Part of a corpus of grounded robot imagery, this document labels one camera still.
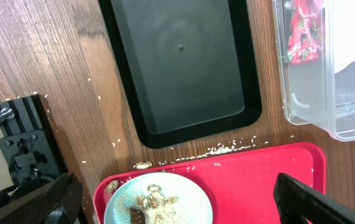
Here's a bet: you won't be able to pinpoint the clear plastic waste bin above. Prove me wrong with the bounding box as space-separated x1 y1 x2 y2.
273 0 355 141

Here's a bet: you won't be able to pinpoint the red candy wrapper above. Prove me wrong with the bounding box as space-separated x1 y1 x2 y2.
287 0 324 65

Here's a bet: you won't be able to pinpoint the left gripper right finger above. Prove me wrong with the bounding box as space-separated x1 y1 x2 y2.
273 173 355 224

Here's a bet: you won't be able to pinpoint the food scrap on table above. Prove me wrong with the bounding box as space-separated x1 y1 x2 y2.
135 161 153 170

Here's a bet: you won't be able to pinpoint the white paper napkin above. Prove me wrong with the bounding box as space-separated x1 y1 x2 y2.
331 0 355 73

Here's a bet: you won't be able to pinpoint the food scrap on tray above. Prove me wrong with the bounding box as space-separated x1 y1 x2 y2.
105 179 119 194

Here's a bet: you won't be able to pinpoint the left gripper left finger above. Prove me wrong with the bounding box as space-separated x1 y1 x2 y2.
0 173 83 224

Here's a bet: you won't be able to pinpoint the food leftovers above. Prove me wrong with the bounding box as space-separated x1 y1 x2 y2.
113 184 184 224

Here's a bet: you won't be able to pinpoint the large light blue plate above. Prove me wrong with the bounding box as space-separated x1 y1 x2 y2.
98 172 214 224

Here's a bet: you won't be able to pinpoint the red plastic serving tray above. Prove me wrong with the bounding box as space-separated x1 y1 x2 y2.
93 142 326 223

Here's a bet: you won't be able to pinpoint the black rectangular tray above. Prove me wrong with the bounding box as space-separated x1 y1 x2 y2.
99 0 262 149

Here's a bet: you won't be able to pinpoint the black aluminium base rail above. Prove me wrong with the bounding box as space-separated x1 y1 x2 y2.
0 94 67 185

